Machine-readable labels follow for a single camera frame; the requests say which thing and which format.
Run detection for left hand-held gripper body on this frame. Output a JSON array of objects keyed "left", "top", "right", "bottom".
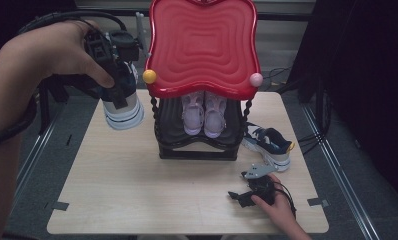
[{"left": 83, "top": 12, "right": 151, "bottom": 66}]

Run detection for black tape piece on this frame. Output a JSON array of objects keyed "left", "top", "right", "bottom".
[
  {"left": 307, "top": 197, "right": 330, "bottom": 208},
  {"left": 51, "top": 200, "right": 70, "bottom": 212}
]

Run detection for red and black shoe rack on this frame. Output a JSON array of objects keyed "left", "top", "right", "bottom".
[{"left": 142, "top": 0, "right": 265, "bottom": 162}]

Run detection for black floor cables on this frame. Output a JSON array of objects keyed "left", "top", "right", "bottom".
[{"left": 263, "top": 64, "right": 333, "bottom": 155}]

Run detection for metal floor rail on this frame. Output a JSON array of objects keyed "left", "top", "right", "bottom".
[
  {"left": 15, "top": 109, "right": 65, "bottom": 214},
  {"left": 300, "top": 106, "right": 381, "bottom": 240}
]

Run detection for navy and white sneaker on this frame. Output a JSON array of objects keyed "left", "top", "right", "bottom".
[
  {"left": 100, "top": 61, "right": 145, "bottom": 131},
  {"left": 241, "top": 121, "right": 296, "bottom": 173}
]

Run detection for purple jelly sandal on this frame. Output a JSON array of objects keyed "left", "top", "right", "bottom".
[
  {"left": 181, "top": 91, "right": 205, "bottom": 136},
  {"left": 203, "top": 91, "right": 228, "bottom": 139}
]

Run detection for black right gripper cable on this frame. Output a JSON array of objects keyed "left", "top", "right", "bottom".
[{"left": 273, "top": 181, "right": 297, "bottom": 219}]

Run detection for dark metal stand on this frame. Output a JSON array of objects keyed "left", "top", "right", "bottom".
[{"left": 36, "top": 76, "right": 103, "bottom": 135}]

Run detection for person's left hand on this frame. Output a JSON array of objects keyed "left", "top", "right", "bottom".
[{"left": 6, "top": 20, "right": 116, "bottom": 91}]

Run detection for person's right hand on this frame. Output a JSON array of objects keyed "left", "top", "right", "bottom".
[{"left": 251, "top": 174, "right": 296, "bottom": 228}]

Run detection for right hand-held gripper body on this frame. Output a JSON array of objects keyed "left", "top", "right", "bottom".
[{"left": 241, "top": 163, "right": 278, "bottom": 206}]

